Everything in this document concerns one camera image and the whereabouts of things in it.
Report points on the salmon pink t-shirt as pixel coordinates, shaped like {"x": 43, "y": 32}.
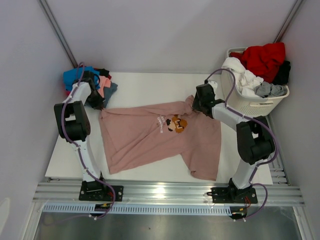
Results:
{"x": 104, "y": 82}

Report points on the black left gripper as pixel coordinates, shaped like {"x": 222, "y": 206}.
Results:
{"x": 99, "y": 104}

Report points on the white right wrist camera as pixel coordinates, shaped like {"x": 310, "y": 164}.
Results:
{"x": 213, "y": 84}

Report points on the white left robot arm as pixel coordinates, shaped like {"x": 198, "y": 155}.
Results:
{"x": 74, "y": 125}

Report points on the left aluminium frame post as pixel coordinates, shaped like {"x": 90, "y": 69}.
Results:
{"x": 44, "y": 5}

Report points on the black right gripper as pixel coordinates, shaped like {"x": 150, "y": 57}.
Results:
{"x": 195, "y": 105}

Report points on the right side aluminium rail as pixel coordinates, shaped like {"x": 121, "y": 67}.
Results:
{"x": 274, "y": 173}

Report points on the white perforated laundry basket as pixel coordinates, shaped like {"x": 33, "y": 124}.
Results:
{"x": 248, "y": 106}

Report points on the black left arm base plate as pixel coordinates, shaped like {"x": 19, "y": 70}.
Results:
{"x": 95, "y": 191}

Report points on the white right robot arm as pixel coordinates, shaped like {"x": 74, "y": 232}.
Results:
{"x": 255, "y": 140}

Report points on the red t-shirt in basket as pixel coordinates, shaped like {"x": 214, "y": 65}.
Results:
{"x": 263, "y": 61}

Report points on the white t-shirt in basket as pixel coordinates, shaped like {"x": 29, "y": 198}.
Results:
{"x": 245, "y": 80}

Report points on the white slotted cable duct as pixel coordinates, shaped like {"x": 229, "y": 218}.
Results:
{"x": 91, "y": 208}

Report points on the black folded t-shirt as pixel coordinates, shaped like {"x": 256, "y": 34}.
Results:
{"x": 103, "y": 72}

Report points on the grey t-shirt in basket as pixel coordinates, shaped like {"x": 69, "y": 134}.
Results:
{"x": 266, "y": 90}

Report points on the black t-shirt in basket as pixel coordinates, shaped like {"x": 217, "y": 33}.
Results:
{"x": 282, "y": 76}

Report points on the aluminium mounting rail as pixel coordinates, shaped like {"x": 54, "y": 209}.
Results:
{"x": 165, "y": 193}

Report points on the aluminium frame post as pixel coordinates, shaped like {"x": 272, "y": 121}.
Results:
{"x": 44, "y": 5}
{"x": 289, "y": 19}

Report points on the slate blue t-shirt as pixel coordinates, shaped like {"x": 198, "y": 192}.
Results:
{"x": 108, "y": 93}

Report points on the dusty pink graphic t-shirt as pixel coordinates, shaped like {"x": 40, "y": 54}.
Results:
{"x": 137, "y": 136}

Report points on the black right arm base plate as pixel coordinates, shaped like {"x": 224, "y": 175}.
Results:
{"x": 231, "y": 195}

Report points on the right aluminium frame post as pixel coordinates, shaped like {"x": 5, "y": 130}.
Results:
{"x": 289, "y": 19}

